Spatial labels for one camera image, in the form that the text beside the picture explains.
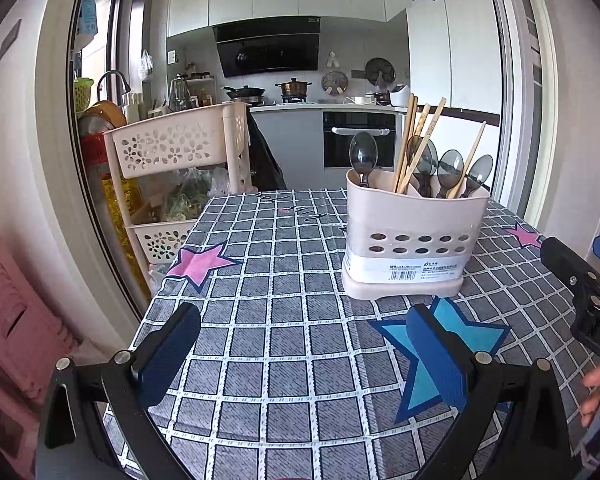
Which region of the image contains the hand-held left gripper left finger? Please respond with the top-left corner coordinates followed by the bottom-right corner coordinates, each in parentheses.
top-left (44, 301), bottom-right (203, 480)

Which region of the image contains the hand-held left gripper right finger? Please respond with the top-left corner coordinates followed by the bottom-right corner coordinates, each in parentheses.
top-left (406, 302), bottom-right (573, 480)

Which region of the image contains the beige plastic utensil holder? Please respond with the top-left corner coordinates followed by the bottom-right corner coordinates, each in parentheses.
top-left (341, 167), bottom-right (491, 300)

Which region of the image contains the person's right hand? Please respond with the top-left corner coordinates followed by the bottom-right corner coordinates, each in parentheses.
top-left (580, 364), bottom-right (600, 428)

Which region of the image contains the pink star sticker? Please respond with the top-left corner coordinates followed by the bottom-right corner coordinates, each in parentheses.
top-left (166, 241), bottom-right (242, 292)
top-left (502, 220), bottom-right (546, 251)

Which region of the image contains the blue star sticker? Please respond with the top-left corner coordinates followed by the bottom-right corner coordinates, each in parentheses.
top-left (369, 296), bottom-right (512, 425)

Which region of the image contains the grey checked tablecloth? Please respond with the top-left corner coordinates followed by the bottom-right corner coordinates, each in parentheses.
top-left (102, 187), bottom-right (600, 480)

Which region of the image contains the bag of green vegetables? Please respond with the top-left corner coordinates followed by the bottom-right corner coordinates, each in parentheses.
top-left (162, 167), bottom-right (231, 221)

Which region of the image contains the pink plastic stool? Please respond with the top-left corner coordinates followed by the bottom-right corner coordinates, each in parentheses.
top-left (0, 232), bottom-right (83, 480)

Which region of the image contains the beige plastic storage cart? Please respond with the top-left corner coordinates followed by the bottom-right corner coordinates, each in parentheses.
top-left (102, 101), bottom-right (253, 266)

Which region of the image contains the black bag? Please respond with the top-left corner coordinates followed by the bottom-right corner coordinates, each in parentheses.
top-left (247, 107), bottom-right (288, 192)

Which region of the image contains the black built-in oven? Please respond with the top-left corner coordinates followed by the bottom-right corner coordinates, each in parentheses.
top-left (322, 110), bottom-right (397, 168)

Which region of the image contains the white rice cooker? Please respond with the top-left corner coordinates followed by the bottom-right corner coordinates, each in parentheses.
top-left (387, 84), bottom-right (412, 108)

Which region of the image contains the white refrigerator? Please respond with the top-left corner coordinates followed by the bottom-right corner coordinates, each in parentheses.
top-left (406, 0), bottom-right (503, 121)

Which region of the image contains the grey kitchen base cabinet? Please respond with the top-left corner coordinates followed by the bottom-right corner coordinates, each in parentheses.
top-left (250, 102), bottom-right (408, 191)

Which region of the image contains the orange round basin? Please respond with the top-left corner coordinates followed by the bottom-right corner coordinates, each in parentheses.
top-left (77, 101), bottom-right (127, 136)

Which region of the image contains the spice rack with bottles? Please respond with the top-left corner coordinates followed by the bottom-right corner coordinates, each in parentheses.
top-left (170, 62), bottom-right (216, 111)

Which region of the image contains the black wok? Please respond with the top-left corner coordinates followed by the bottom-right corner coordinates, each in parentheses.
top-left (222, 85), bottom-right (267, 103)

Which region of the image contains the green plastic basket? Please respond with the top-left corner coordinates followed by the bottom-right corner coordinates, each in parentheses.
top-left (74, 77), bottom-right (95, 111)

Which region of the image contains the glass pot lid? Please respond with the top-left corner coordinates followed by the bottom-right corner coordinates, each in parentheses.
top-left (321, 71), bottom-right (348, 96)

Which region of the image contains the curved kitchen faucet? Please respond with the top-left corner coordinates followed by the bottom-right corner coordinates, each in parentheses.
top-left (96, 71), bottom-right (132, 106)

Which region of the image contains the copper cooking pot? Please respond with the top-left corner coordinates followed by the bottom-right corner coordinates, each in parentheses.
top-left (275, 78), bottom-right (313, 98)

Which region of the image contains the black range hood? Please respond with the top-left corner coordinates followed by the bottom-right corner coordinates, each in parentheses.
top-left (212, 16), bottom-right (322, 79)

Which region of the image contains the grey wall switch panel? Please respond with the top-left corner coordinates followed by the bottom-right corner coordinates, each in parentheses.
top-left (0, 19), bottom-right (23, 62)

